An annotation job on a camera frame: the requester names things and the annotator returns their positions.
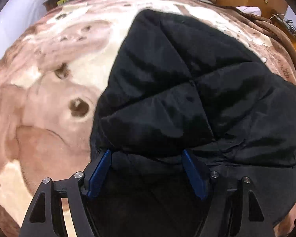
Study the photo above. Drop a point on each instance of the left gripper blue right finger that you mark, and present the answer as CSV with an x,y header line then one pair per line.
x,y
232,205

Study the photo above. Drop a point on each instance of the white pillow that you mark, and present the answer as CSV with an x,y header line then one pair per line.
x,y
250,10

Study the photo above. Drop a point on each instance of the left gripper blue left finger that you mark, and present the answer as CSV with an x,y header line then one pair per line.
x,y
45,217

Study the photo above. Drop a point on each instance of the wooden headboard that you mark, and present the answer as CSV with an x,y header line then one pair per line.
x,y
286,25

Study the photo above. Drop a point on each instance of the black puffer jacket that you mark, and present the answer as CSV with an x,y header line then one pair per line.
x,y
178,84

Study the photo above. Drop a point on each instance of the brown bear print blanket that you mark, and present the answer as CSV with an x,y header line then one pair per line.
x,y
53,74

